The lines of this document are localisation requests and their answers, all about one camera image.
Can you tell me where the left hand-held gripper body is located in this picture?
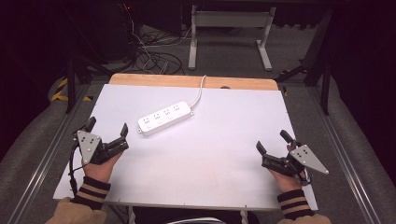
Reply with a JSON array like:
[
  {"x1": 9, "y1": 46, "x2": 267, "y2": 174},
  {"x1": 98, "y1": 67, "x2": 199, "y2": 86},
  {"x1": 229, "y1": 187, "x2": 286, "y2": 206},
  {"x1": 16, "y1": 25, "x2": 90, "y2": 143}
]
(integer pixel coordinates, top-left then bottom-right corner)
[{"x1": 76, "y1": 130, "x2": 130, "y2": 166}]

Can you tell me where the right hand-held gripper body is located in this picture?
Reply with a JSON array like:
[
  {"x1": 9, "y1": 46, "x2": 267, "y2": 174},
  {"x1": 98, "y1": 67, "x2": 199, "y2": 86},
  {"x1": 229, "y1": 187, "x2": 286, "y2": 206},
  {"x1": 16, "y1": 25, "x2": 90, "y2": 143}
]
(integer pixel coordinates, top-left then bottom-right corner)
[{"x1": 261, "y1": 144, "x2": 330, "y2": 179}]

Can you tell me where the person's left hand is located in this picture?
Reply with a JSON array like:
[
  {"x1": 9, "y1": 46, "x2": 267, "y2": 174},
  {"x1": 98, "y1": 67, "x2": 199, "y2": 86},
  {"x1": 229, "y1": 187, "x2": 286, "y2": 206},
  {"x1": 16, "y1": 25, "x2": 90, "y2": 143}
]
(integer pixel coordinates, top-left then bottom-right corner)
[{"x1": 81, "y1": 151, "x2": 124, "y2": 184}]

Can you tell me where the person's right hand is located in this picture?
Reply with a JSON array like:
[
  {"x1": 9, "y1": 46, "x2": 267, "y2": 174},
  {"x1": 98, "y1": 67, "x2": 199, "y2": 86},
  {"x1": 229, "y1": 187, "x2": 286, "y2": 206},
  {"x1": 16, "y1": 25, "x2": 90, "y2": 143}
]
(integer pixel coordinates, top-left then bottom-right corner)
[{"x1": 268, "y1": 143, "x2": 304, "y2": 193}]

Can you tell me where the white power strip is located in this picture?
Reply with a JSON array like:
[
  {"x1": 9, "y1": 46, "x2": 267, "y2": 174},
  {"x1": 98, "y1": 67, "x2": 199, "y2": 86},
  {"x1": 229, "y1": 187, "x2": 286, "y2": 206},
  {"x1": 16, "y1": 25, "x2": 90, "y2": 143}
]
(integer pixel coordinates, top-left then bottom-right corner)
[{"x1": 136, "y1": 101, "x2": 196, "y2": 137}]

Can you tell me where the yellow black hazard tape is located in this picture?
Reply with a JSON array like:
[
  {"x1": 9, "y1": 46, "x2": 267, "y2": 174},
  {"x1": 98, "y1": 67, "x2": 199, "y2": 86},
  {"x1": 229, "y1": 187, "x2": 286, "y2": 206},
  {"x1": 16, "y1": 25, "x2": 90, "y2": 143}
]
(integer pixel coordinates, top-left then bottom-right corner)
[{"x1": 50, "y1": 77, "x2": 94, "y2": 103}]

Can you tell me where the black metal stand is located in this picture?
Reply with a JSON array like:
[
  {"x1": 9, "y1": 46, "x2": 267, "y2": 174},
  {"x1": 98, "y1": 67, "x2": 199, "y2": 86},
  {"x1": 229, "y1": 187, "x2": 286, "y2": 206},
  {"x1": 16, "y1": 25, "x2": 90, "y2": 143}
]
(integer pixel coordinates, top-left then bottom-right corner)
[
  {"x1": 275, "y1": 7, "x2": 334, "y2": 117},
  {"x1": 60, "y1": 6, "x2": 115, "y2": 115}
]

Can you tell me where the white board sheet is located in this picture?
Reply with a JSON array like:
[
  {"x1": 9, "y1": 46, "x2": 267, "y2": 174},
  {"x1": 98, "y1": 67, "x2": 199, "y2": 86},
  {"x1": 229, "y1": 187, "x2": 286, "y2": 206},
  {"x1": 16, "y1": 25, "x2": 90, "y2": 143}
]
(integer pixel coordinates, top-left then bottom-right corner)
[{"x1": 52, "y1": 83, "x2": 319, "y2": 212}]

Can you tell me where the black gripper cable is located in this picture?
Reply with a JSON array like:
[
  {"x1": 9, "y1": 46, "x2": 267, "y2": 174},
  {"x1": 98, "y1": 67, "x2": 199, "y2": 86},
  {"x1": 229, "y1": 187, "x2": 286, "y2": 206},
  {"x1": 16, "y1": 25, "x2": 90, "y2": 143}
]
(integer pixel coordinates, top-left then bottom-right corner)
[{"x1": 68, "y1": 141, "x2": 86, "y2": 198}]

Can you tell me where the grey metal floor rail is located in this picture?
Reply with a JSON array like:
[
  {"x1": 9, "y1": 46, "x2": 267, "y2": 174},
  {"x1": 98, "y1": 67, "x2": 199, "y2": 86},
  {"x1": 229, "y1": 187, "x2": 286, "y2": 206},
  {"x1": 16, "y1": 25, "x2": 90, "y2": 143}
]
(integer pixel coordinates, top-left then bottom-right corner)
[
  {"x1": 306, "y1": 87, "x2": 382, "y2": 224},
  {"x1": 7, "y1": 83, "x2": 92, "y2": 224}
]

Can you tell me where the tangle of floor cables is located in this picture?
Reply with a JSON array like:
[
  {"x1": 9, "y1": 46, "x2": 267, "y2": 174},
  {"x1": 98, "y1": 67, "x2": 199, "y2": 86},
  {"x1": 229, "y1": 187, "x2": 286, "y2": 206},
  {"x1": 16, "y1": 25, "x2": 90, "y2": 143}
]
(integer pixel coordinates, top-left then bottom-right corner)
[{"x1": 122, "y1": 3, "x2": 194, "y2": 77}]

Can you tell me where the white power strip cable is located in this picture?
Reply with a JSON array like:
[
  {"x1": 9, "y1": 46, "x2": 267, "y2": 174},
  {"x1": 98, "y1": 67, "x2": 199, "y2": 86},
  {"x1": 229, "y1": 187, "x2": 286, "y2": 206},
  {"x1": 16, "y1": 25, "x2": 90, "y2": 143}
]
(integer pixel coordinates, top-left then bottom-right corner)
[{"x1": 189, "y1": 74, "x2": 207, "y2": 110}]

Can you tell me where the white metal desk frame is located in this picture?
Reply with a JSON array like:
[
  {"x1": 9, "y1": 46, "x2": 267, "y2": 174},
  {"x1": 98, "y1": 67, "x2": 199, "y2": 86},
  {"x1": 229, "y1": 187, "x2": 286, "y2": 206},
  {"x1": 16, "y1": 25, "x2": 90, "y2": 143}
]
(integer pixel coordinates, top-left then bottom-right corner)
[{"x1": 188, "y1": 4, "x2": 277, "y2": 72}]

